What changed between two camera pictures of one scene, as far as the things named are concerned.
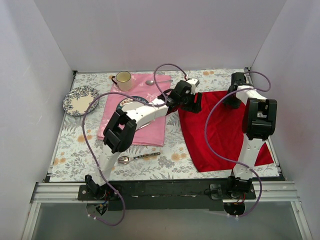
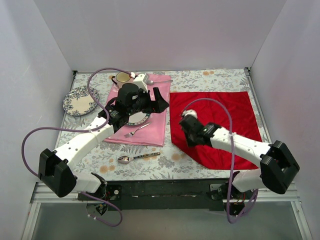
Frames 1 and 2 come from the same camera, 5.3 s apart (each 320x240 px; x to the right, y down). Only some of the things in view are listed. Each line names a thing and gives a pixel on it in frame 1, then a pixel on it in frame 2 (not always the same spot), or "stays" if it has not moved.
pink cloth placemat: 148,86 stays
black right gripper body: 230,100 → 186,128
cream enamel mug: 123,79 stays
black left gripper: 196,102 → 152,103
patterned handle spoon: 125,159 stays
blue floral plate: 77,100 stays
